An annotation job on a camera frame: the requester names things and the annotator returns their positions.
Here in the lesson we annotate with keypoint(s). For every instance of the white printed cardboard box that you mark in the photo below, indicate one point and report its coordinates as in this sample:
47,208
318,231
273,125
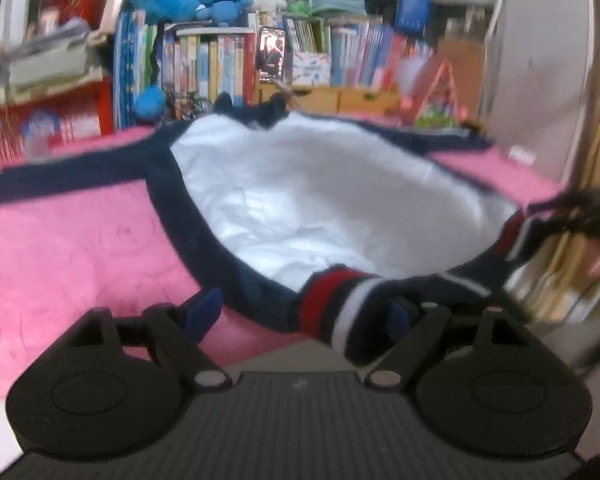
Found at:
311,69

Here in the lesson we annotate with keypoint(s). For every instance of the beige hardcover book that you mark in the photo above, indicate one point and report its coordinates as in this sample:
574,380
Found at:
114,5

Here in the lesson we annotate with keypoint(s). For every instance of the round blue badge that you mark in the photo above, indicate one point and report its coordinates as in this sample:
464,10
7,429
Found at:
42,122

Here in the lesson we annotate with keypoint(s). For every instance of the wooden drawer organizer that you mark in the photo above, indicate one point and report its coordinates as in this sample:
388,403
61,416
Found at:
360,101

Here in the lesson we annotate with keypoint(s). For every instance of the grey stone block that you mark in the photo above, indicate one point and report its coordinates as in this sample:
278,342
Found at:
36,146

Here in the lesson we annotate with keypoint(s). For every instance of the pink framed toy house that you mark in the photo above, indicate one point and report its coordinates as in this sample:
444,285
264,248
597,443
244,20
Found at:
440,90

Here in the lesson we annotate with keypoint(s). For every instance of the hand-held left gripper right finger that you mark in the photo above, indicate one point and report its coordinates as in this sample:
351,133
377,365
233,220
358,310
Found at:
397,317

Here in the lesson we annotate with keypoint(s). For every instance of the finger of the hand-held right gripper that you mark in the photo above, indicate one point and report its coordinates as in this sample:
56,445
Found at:
580,212

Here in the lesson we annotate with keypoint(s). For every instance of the red plastic crate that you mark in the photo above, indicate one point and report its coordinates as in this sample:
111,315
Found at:
87,105

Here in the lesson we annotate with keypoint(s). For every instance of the row of colourful children's books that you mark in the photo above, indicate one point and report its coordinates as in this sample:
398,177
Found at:
205,65

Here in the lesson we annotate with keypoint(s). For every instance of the stack of paper booklets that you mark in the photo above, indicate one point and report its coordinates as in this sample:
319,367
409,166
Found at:
45,65

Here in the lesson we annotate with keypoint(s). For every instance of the smartphone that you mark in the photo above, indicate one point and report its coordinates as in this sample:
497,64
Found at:
271,55

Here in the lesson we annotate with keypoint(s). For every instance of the row of green spine books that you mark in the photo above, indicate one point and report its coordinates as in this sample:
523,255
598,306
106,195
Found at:
305,35

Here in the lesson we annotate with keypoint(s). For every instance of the row of pastel books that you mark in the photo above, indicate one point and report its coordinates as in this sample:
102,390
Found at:
370,55

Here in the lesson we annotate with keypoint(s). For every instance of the pink rabbit print blanket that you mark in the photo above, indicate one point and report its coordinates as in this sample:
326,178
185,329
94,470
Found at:
80,240

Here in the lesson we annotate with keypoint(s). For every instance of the white navy jacket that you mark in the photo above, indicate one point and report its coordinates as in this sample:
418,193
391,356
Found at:
320,200

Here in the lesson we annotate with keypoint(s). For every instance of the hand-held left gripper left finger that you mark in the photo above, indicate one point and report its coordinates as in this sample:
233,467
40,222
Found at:
205,310

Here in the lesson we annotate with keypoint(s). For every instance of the brown cardboard box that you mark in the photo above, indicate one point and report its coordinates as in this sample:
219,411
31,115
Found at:
472,55

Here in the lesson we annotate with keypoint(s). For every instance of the model bicycle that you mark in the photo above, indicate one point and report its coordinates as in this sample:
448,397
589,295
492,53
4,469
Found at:
190,102

